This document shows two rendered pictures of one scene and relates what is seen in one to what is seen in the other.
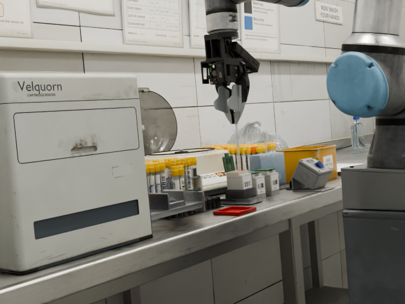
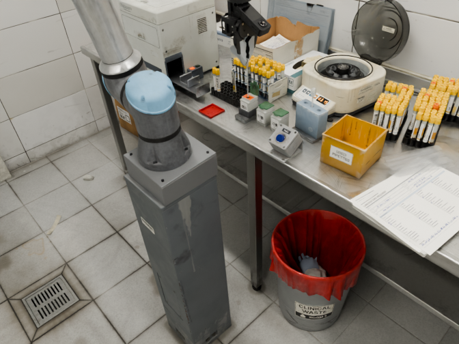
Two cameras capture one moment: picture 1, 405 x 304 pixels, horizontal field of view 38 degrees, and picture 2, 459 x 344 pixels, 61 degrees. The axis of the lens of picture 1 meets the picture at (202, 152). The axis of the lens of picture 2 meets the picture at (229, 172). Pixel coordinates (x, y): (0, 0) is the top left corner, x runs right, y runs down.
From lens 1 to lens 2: 2.07 m
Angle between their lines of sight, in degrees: 96
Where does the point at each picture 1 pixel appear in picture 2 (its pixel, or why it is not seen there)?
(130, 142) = (156, 44)
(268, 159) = (302, 110)
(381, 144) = not seen: hidden behind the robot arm
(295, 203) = (236, 138)
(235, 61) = (229, 22)
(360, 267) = not seen: hidden behind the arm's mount
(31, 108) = (124, 13)
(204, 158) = (315, 80)
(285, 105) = not seen: outside the picture
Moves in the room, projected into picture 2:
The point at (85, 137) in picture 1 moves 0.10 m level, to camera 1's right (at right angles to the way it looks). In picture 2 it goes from (141, 33) to (132, 43)
